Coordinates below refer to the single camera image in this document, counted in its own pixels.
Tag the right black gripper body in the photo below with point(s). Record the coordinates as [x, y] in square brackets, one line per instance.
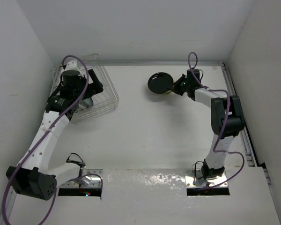
[188, 86]

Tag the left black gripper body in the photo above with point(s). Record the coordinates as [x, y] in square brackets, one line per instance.
[78, 91]

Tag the dark green plate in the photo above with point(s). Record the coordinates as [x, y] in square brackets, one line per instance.
[87, 103]

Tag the black plate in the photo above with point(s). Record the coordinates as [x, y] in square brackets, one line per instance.
[160, 82]

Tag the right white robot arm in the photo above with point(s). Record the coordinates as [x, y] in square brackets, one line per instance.
[227, 119]

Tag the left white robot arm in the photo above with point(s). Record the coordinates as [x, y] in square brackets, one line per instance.
[34, 178]

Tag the wire dish rack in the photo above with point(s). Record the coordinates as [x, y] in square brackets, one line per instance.
[103, 102]

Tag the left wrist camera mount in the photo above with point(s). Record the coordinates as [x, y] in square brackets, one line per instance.
[72, 65]

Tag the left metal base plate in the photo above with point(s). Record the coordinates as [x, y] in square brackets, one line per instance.
[93, 179]

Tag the metal base plate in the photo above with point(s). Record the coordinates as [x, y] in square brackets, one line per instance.
[93, 179]
[192, 180]

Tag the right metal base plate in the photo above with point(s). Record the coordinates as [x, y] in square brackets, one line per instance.
[192, 180]

